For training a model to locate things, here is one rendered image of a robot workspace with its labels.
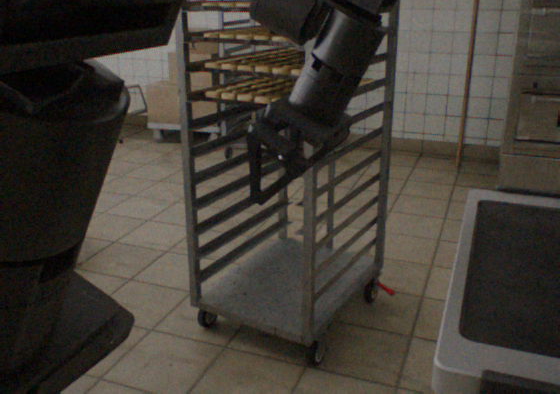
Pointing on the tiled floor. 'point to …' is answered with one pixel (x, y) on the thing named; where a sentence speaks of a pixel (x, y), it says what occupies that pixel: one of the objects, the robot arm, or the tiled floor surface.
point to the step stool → (136, 104)
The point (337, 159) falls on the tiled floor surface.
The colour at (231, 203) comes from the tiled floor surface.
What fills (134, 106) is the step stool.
